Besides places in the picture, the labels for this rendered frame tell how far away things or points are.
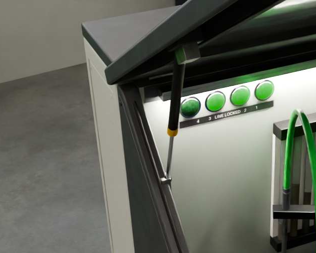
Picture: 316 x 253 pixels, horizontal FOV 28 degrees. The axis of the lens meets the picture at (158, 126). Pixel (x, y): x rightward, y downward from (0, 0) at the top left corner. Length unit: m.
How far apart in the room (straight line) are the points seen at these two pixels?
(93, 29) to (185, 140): 0.35
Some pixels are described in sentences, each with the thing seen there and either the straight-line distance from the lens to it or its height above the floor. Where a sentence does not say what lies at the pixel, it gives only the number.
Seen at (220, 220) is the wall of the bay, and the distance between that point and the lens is 1.57.
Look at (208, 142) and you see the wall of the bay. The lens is 1.43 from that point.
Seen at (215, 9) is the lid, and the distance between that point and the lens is 0.70.
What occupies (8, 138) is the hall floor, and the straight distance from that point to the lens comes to 4.27.
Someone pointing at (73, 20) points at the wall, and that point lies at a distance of 5.12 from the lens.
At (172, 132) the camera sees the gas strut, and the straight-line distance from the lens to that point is 1.10.
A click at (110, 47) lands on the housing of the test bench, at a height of 1.50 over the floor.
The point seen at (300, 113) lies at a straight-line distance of 1.22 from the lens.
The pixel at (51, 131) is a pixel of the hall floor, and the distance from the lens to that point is 4.26.
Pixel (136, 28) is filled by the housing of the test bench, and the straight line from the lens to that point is 1.49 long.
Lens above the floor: 2.00
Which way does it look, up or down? 29 degrees down
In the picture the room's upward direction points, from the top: 4 degrees counter-clockwise
